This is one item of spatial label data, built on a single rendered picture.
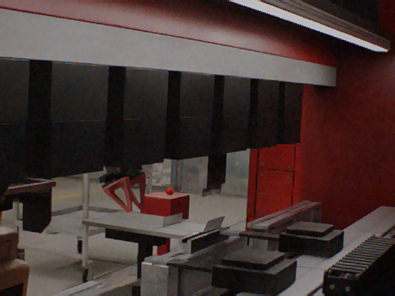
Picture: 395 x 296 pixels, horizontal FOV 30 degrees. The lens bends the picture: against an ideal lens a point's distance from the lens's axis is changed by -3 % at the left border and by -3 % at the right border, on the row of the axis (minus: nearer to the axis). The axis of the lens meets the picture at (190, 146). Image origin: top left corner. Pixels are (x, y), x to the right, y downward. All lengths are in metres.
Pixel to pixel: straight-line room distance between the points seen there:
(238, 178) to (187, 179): 0.68
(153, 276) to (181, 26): 0.48
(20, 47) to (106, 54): 0.21
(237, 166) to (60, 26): 8.28
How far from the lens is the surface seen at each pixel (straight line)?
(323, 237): 1.52
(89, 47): 1.12
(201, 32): 1.46
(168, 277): 1.44
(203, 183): 1.60
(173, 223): 1.71
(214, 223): 1.66
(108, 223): 1.69
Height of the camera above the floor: 1.31
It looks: 4 degrees down
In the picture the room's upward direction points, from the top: 3 degrees clockwise
